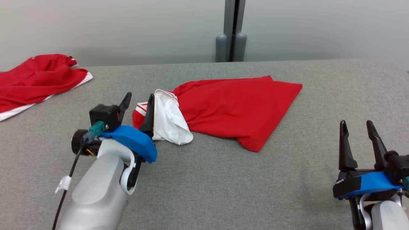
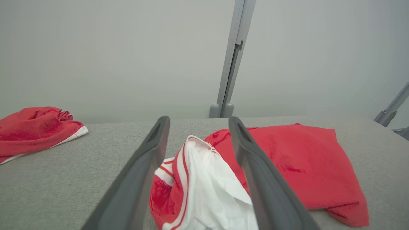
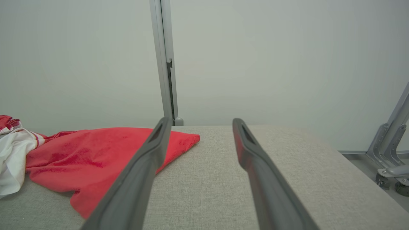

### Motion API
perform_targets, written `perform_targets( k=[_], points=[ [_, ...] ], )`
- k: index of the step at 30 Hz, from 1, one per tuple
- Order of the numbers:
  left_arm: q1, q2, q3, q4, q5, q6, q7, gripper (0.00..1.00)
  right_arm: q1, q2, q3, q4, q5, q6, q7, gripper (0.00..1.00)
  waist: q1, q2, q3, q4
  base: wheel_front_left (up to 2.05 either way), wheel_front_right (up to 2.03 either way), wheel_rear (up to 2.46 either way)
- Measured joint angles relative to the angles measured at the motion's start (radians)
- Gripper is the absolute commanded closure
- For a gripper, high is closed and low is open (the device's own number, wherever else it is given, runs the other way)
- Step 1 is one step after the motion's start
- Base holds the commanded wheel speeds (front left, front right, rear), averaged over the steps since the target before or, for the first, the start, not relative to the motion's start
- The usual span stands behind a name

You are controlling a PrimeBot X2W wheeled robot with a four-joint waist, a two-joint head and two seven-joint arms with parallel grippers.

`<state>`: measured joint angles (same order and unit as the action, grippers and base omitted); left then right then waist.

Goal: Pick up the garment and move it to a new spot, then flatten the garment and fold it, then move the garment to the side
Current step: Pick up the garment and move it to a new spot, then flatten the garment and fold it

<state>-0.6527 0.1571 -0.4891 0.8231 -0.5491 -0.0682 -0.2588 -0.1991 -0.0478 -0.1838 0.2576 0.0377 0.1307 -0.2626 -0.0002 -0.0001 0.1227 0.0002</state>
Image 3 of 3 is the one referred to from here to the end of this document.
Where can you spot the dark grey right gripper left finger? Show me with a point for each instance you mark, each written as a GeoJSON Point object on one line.
{"type": "Point", "coordinates": [134, 185]}

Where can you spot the grey metal bracket stand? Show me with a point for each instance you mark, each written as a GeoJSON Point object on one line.
{"type": "Point", "coordinates": [391, 140]}

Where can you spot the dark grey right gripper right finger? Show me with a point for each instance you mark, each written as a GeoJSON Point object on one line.
{"type": "Point", "coordinates": [271, 195]}

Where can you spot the grey metal partition post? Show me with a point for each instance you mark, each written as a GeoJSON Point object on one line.
{"type": "Point", "coordinates": [164, 64]}

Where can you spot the black caster wheel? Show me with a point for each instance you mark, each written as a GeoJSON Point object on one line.
{"type": "Point", "coordinates": [381, 182]}
{"type": "Point", "coordinates": [402, 188]}

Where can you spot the red jersey with white sleeves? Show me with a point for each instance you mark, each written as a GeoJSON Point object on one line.
{"type": "Point", "coordinates": [80, 159]}

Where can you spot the red Bulls 23 shorts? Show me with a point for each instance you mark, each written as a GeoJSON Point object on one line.
{"type": "Point", "coordinates": [6, 120]}

